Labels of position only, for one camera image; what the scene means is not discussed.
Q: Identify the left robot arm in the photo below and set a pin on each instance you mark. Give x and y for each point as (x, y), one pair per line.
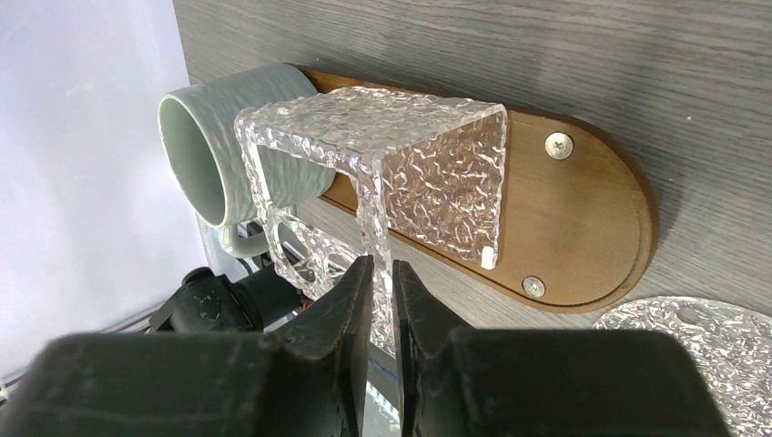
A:
(207, 302)

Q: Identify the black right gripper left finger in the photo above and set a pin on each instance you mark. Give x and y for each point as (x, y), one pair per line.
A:
(306, 378)

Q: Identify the clear textured oval tray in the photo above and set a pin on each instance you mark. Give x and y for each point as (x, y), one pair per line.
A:
(730, 345)

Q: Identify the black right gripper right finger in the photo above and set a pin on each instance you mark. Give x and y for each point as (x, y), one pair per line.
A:
(457, 380)

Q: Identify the oval wooden tray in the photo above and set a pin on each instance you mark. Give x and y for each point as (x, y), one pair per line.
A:
(579, 223)

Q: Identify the clear textured acrylic holder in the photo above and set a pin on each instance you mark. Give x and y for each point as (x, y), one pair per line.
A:
(429, 167)

